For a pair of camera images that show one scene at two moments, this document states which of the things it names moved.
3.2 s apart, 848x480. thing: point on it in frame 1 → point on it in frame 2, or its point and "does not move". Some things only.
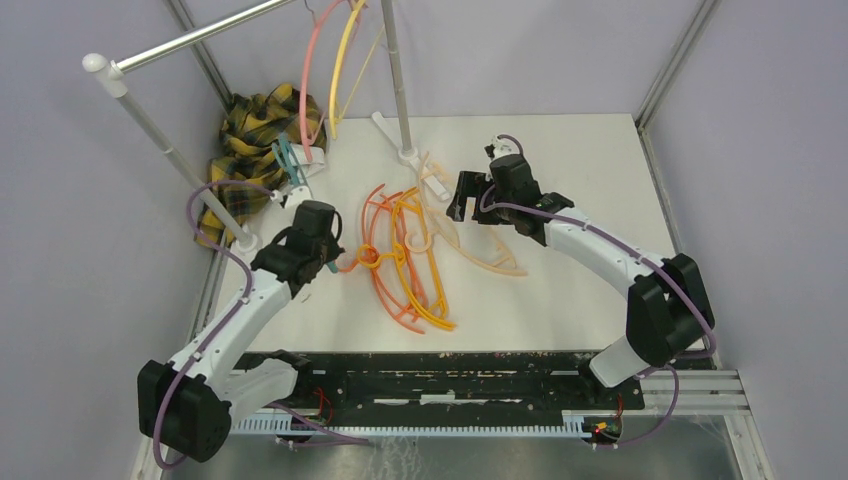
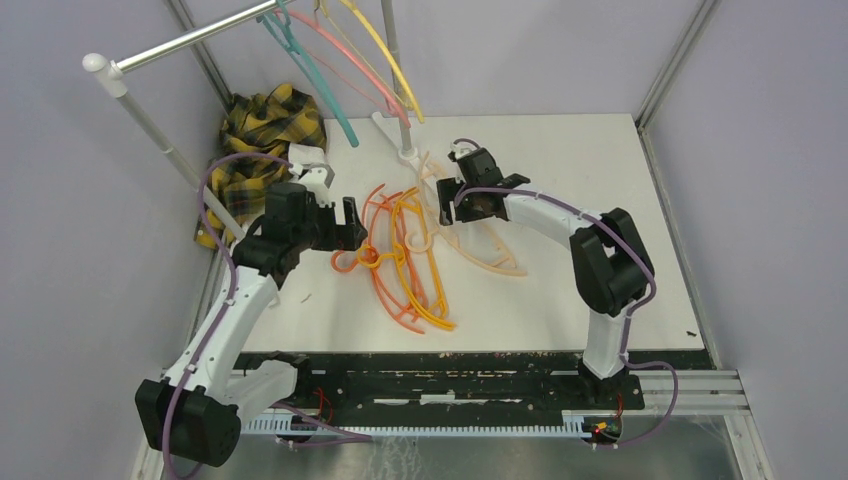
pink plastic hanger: x=303 y=82 → x=388 y=102
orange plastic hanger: x=391 y=257 does not move
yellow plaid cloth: x=250 y=123 does not move
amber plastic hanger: x=414 y=256 does not move
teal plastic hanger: x=284 y=150 → x=288 y=41
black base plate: x=455 y=384 does not move
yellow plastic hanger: x=332 y=106 → x=318 y=8
